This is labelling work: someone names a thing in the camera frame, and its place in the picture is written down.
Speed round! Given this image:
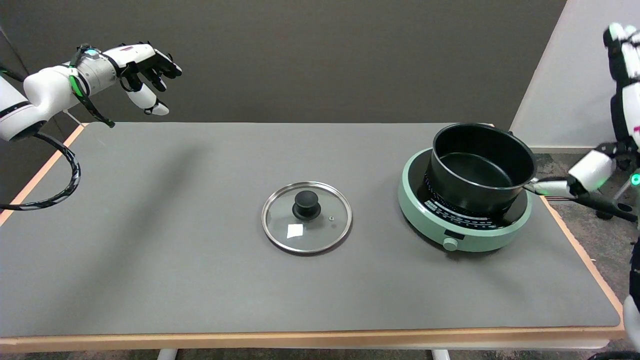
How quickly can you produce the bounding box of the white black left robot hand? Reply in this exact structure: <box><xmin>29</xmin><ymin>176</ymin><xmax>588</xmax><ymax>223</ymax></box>
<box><xmin>102</xmin><ymin>41</ymin><xmax>183</xmax><ymax>117</ymax></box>

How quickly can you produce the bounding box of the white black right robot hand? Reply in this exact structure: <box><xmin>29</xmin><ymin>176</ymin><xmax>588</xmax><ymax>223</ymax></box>
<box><xmin>531</xmin><ymin>22</ymin><xmax>640</xmax><ymax>199</ymax></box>

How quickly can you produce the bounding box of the black pot with long handle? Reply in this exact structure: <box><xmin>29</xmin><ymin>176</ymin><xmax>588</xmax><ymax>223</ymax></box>
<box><xmin>425</xmin><ymin>123</ymin><xmax>639</xmax><ymax>224</ymax></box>

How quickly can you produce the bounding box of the green round induction cooker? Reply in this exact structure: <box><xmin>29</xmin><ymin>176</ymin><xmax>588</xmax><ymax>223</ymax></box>
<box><xmin>398</xmin><ymin>147</ymin><xmax>533</xmax><ymax>253</ymax></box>

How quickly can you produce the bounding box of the grey table mat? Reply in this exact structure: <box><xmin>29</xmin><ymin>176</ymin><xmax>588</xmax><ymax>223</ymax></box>
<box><xmin>0</xmin><ymin>122</ymin><xmax>622</xmax><ymax>338</ymax></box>

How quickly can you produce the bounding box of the glass lid with black knob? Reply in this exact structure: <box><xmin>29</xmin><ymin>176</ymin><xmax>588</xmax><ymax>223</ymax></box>
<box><xmin>261</xmin><ymin>181</ymin><xmax>353</xmax><ymax>255</ymax></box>

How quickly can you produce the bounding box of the black green left wrist cable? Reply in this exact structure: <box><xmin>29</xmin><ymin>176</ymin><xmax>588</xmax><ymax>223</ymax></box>
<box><xmin>68</xmin><ymin>44</ymin><xmax>116</xmax><ymax>129</ymax></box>

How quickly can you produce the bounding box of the black wrapped right arm cable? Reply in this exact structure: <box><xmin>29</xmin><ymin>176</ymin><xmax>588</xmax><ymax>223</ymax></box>
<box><xmin>595</xmin><ymin>239</ymin><xmax>640</xmax><ymax>360</ymax></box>

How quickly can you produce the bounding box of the black wrapped arm cable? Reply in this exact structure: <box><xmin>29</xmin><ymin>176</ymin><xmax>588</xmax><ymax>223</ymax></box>
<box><xmin>0</xmin><ymin>131</ymin><xmax>82</xmax><ymax>211</ymax></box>
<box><xmin>595</xmin><ymin>239</ymin><xmax>640</xmax><ymax>360</ymax></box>

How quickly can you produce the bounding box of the black wrapped left arm cable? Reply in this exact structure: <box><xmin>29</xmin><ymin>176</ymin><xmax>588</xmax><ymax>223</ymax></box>
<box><xmin>0</xmin><ymin>131</ymin><xmax>82</xmax><ymax>211</ymax></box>

